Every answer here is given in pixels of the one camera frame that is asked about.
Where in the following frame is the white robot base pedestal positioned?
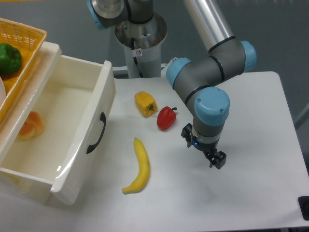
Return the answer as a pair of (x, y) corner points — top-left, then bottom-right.
(115, 13), (167, 78)

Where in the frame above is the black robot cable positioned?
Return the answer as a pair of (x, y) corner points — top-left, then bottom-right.
(131, 37), (145, 78)

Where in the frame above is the white drawer cabinet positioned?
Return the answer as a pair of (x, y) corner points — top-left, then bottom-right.
(0, 42), (61, 192)

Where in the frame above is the black corner device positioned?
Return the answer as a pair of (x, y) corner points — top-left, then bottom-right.
(298, 196), (309, 221)

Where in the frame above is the white top drawer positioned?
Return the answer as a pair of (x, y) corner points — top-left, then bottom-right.
(0, 56), (116, 204)

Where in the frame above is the black top drawer handle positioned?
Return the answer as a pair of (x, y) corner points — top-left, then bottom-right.
(86, 112), (107, 154)

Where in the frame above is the green bell pepper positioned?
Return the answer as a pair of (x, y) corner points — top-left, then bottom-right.
(0, 43), (22, 75)

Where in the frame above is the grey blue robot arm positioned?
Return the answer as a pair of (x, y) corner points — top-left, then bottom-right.
(86, 0), (257, 169)

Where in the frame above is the orange bread roll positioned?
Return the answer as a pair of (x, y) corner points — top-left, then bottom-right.
(17, 111), (45, 140)

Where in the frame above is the yellow wicker basket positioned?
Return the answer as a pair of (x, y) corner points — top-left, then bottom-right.
(0, 18), (47, 122)

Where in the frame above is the yellow banana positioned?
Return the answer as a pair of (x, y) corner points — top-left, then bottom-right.
(122, 138), (151, 194)

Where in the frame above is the red bell pepper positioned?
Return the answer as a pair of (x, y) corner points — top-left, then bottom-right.
(156, 106), (177, 131)

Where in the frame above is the yellow bell pepper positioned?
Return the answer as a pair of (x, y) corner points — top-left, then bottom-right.
(134, 91), (157, 117)

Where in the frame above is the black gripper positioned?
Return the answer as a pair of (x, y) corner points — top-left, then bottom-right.
(181, 123), (226, 170)

